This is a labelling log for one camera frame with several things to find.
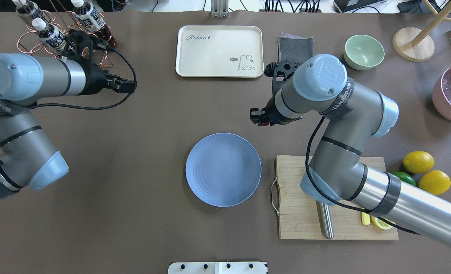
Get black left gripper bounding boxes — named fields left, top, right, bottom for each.
left=58, top=30, right=137, bottom=96

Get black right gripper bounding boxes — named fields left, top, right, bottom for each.
left=249, top=61, right=302, bottom=127

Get blue plate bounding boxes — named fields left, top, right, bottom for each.
left=185, top=132, right=262, bottom=207

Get red strawberry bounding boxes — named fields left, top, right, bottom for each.
left=265, top=112, right=274, bottom=120

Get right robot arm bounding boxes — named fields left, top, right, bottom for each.
left=250, top=54, right=451, bottom=248

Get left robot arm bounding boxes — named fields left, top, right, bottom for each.
left=0, top=29, right=138, bottom=200

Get bottle top white cap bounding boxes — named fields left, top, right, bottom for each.
left=71, top=0, right=117, bottom=48

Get bottle white cap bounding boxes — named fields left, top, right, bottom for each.
left=12, top=0, right=49, bottom=27
left=71, top=0, right=117, bottom=48
left=32, top=18, right=74, bottom=55

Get grey folded cloth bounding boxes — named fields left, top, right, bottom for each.
left=277, top=33, right=315, bottom=64

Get cream rabbit tray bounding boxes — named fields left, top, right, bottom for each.
left=175, top=25, right=264, bottom=78

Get bottle lower right white cap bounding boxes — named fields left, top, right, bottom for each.
left=32, top=18, right=74, bottom=55

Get bottle lower left white cap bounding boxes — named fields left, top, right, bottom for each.
left=12, top=0, right=49, bottom=27

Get wooden cutting board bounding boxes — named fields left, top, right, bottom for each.
left=275, top=155, right=398, bottom=241

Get steel muddler black tip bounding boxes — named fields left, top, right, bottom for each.
left=316, top=201, right=334, bottom=240

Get green bowl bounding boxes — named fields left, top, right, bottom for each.
left=343, top=35, right=385, bottom=71

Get yellow plastic knife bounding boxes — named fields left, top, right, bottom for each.
left=360, top=212, right=370, bottom=226

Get green lime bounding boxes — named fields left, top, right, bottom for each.
left=392, top=171, right=417, bottom=187

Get lemon half upper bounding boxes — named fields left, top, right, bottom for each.
left=370, top=216, right=393, bottom=229

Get whole lemon upper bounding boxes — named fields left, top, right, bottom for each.
left=402, top=151, right=435, bottom=174

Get whole lemon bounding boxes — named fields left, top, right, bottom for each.
left=418, top=170, right=451, bottom=196
left=402, top=151, right=435, bottom=174

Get pink ice bowl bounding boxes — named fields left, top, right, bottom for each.
left=432, top=67, right=451, bottom=120

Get whole lemon lower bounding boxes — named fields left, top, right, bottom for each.
left=418, top=170, right=451, bottom=196

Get copper wire bottle rack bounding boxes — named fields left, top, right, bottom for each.
left=17, top=10, right=118, bottom=69

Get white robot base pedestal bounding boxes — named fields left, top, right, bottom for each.
left=167, top=261, right=268, bottom=274

